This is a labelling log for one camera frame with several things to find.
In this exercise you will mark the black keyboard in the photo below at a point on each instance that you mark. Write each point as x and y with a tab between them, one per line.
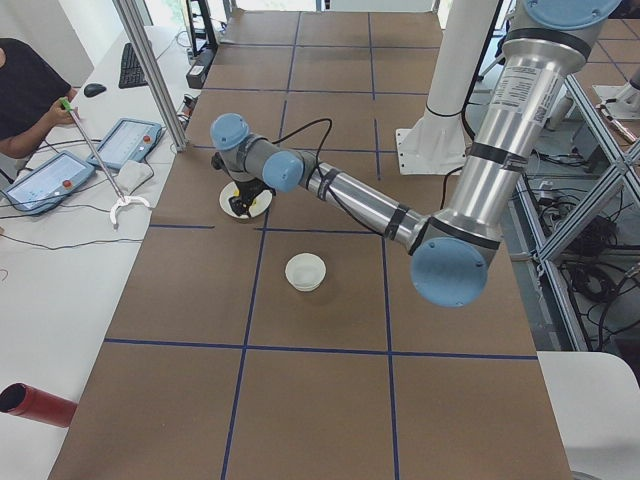
131	72

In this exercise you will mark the far teach pendant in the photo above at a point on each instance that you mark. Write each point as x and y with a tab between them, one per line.
128	140

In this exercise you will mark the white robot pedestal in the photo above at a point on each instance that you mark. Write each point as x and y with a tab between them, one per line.
436	144

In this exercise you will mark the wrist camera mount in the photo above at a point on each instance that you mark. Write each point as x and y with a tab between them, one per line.
217	162

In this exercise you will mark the person in black shirt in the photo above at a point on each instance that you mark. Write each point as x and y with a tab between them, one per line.
31	93

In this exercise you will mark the white bowl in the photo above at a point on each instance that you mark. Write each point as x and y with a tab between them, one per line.
305	272

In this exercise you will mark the black computer box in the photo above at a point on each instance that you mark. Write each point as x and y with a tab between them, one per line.
198	72

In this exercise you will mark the white cloth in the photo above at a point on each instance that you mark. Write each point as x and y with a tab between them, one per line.
132	175

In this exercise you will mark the white reacher grabber tool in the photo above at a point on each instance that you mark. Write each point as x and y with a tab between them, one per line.
122	200

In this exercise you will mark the near teach pendant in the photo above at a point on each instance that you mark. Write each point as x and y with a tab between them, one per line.
49	184

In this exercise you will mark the teach pendant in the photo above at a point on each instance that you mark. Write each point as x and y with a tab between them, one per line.
128	140
49	184

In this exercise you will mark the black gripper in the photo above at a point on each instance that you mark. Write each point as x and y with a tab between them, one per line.
248	190

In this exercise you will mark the black computer mouse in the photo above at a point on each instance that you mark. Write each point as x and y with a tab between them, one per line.
93	89

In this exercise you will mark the aluminium frame post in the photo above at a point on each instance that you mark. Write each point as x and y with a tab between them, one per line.
134	27

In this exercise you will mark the white plate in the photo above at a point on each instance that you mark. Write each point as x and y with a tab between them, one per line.
260	205

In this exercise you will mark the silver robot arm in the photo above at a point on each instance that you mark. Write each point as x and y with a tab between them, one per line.
451	250

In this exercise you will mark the red cylinder bottle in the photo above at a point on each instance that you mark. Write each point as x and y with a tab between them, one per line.
28	402

